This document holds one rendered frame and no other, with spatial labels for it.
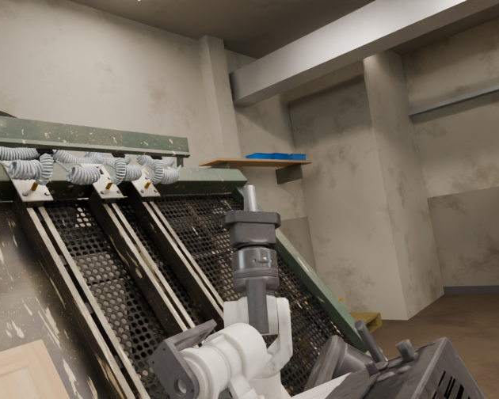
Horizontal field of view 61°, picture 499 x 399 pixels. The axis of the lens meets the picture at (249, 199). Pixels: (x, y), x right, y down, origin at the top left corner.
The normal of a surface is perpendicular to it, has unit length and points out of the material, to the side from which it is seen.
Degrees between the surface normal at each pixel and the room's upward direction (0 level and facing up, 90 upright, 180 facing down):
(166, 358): 89
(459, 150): 90
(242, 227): 78
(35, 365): 55
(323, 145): 90
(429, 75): 90
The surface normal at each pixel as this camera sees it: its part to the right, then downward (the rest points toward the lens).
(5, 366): 0.56, -0.70
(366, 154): -0.65, 0.05
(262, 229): 0.37, -0.33
